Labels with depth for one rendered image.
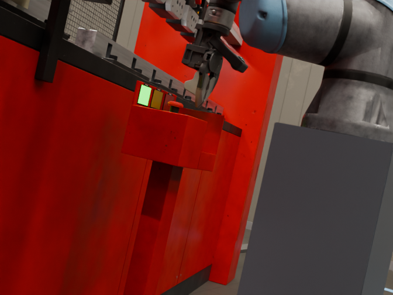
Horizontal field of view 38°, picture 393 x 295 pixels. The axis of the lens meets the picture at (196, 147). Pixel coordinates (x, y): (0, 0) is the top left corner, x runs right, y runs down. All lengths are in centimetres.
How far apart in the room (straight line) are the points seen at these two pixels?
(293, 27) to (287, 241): 31
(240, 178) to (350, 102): 237
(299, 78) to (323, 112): 523
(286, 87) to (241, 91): 291
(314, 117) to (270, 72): 237
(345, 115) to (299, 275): 24
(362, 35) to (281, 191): 26
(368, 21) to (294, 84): 523
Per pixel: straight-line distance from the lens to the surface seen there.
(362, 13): 90
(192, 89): 147
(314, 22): 86
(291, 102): 608
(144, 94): 142
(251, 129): 321
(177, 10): 217
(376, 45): 90
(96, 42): 164
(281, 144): 87
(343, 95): 88
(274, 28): 85
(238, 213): 322
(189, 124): 132
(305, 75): 609
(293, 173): 86
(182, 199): 233
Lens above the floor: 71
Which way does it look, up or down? level
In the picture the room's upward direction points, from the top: 12 degrees clockwise
